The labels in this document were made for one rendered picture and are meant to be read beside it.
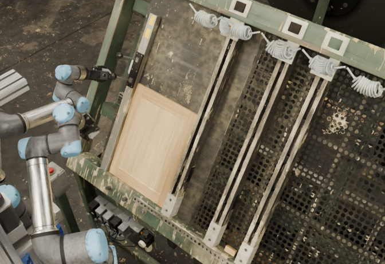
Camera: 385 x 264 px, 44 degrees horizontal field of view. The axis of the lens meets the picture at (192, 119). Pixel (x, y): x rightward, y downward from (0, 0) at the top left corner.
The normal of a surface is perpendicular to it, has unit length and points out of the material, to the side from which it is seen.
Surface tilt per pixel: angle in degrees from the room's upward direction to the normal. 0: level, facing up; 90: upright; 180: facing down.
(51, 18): 0
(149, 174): 55
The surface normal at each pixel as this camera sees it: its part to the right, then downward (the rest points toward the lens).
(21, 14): -0.03, -0.70
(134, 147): -0.53, 0.06
